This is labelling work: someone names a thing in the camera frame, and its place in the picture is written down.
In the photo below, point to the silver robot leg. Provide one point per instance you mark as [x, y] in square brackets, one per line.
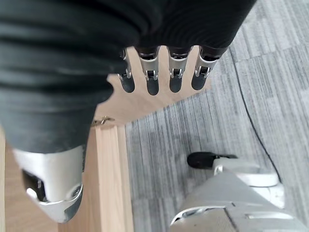
[231, 203]

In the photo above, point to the small brass cabinet latch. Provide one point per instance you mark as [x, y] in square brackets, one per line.
[102, 120]

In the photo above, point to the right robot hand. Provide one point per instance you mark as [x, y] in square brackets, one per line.
[60, 60]

